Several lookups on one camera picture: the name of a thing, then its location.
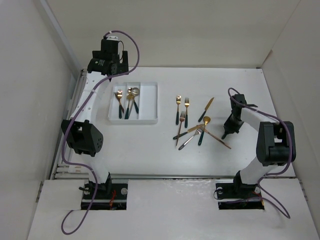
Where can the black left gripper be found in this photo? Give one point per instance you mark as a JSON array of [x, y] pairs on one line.
[[122, 67]]

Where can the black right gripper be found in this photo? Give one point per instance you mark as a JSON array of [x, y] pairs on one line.
[[227, 126]]

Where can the gold spoon green handle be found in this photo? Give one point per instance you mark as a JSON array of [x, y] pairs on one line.
[[130, 98], [132, 106], [206, 120]]

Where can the silver spoon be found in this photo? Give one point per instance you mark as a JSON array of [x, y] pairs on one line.
[[135, 92]]

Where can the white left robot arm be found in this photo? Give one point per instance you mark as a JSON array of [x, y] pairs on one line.
[[80, 131]]

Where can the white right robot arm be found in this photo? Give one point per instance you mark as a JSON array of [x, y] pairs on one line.
[[275, 147]]

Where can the copper knife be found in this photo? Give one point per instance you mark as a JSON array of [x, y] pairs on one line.
[[218, 139]]

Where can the gold fork in tray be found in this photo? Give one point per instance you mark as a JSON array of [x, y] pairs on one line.
[[120, 114]]

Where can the copper fork in tray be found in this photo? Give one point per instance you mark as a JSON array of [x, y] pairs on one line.
[[118, 97]]

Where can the silver fork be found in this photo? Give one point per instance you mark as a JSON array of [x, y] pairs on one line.
[[197, 132]]

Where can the white cutlery tray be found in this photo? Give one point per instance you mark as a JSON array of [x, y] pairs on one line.
[[147, 102]]

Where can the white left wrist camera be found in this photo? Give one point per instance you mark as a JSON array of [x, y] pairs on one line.
[[113, 38]]

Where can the gold fork green handle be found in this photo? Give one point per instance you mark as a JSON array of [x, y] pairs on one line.
[[186, 104], [178, 101]]

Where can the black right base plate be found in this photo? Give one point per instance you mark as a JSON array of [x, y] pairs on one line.
[[240, 200]]

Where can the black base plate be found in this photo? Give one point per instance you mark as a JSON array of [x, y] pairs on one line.
[[240, 200], [110, 198]]

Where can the aluminium rail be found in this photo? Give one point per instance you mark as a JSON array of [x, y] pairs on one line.
[[72, 96]]

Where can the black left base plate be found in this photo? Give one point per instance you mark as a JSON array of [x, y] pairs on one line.
[[110, 198]]

